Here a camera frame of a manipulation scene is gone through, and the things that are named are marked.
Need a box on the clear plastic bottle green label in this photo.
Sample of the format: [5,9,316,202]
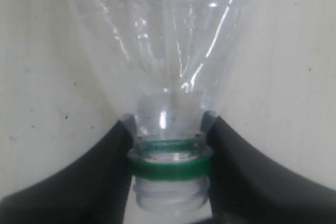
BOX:
[69,0,249,214]

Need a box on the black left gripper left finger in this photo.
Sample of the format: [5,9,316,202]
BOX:
[1,114,136,223]

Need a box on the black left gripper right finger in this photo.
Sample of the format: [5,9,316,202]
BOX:
[201,111,335,223]

